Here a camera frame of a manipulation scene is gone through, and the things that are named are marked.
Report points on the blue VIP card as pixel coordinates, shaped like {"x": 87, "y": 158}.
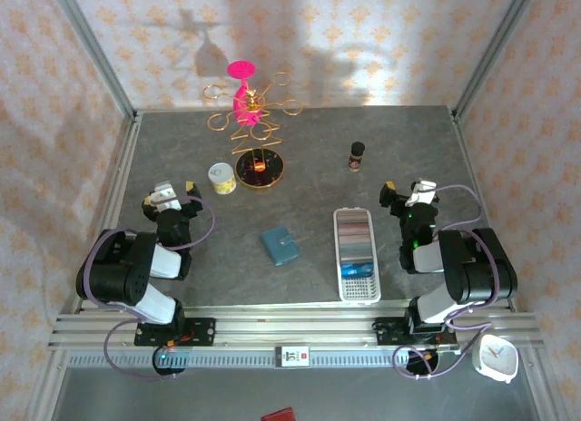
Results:
{"x": 358, "y": 273}

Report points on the blue leather card holder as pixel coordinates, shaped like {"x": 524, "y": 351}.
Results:
{"x": 279, "y": 246}

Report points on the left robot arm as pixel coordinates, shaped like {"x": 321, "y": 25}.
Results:
{"x": 113, "y": 267}

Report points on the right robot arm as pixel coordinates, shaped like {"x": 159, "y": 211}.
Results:
{"x": 481, "y": 267}

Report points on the assorted card row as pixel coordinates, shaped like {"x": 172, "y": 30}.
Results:
{"x": 355, "y": 235}

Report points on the blue plastic card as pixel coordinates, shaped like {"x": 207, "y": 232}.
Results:
{"x": 357, "y": 264}

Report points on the yellow tin can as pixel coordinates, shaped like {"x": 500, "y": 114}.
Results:
{"x": 222, "y": 181}

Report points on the black cap spice bottle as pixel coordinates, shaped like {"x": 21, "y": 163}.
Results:
{"x": 356, "y": 155}

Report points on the white plastic slotted tray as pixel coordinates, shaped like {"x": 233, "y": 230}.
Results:
{"x": 358, "y": 290}

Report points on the pink wine glass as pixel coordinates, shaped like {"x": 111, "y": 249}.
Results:
{"x": 240, "y": 69}

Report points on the white alarm clock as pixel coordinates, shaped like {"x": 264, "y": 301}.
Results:
{"x": 495, "y": 358}

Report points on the white label tag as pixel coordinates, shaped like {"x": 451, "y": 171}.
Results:
{"x": 292, "y": 356}

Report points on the red flat object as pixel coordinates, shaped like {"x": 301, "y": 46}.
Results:
{"x": 279, "y": 415}

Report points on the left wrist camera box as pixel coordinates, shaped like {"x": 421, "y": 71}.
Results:
{"x": 165, "y": 198}

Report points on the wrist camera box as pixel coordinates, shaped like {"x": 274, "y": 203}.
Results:
{"x": 165, "y": 198}
{"x": 420, "y": 194}

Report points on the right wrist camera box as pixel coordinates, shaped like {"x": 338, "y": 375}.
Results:
{"x": 420, "y": 194}

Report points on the aluminium side rail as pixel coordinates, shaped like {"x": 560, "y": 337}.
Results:
{"x": 472, "y": 180}
{"x": 120, "y": 180}

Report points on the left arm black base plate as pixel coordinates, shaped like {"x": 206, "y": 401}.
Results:
{"x": 199, "y": 332}

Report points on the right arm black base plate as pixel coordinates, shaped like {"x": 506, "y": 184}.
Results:
{"x": 386, "y": 330}

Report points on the aluminium front rail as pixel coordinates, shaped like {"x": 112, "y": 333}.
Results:
{"x": 295, "y": 330}

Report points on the aluminium frame post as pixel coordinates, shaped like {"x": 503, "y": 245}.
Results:
{"x": 91, "y": 44}
{"x": 495, "y": 49}

